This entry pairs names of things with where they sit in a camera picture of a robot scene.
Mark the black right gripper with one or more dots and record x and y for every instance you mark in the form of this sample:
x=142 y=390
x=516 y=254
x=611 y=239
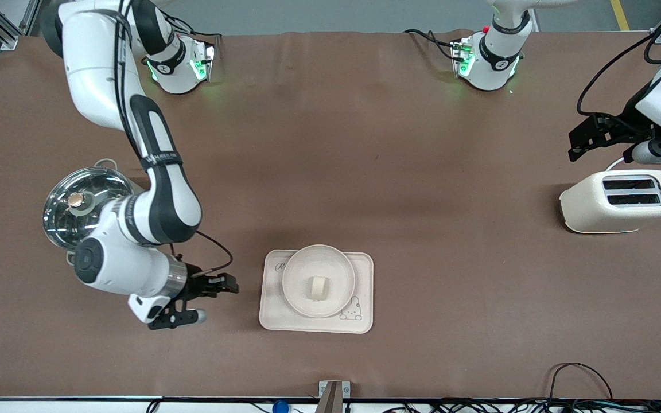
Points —
x=197 y=284

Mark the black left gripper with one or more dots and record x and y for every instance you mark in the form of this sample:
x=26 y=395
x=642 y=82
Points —
x=624 y=122

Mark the round cream plate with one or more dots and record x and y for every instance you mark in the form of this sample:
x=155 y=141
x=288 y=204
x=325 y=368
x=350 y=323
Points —
x=299 y=287

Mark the small white bun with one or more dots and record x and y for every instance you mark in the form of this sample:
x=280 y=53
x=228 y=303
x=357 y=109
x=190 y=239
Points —
x=318 y=288

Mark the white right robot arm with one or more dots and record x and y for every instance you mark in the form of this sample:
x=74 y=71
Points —
x=164 y=201

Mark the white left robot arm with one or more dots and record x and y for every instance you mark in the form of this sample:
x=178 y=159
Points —
x=494 y=63

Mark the cream rabbit print tray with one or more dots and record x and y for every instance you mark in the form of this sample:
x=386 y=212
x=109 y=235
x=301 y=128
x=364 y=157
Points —
x=273 y=318

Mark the cream two-slot toaster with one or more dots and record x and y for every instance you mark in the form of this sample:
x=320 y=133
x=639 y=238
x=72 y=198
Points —
x=586 y=206

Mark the blue round cap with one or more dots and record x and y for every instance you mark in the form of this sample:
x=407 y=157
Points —
x=280 y=407

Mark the brown table cover mat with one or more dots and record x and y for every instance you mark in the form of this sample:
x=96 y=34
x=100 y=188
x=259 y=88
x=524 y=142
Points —
x=422 y=172

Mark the grey metal camera bracket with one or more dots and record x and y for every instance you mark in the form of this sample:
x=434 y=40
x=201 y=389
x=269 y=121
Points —
x=333 y=396

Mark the aluminium frame profile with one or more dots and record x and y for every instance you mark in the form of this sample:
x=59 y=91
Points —
x=3 y=31

